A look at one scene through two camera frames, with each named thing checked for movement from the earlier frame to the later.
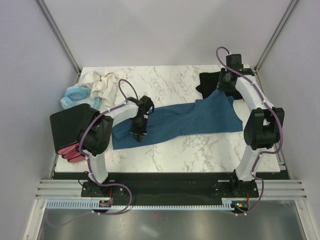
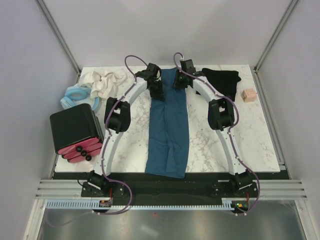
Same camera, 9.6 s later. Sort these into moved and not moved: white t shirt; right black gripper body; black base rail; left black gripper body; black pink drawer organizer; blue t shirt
Moved: blue t shirt; right black gripper body; left black gripper body
Not moved: black base rail; white t shirt; black pink drawer organizer
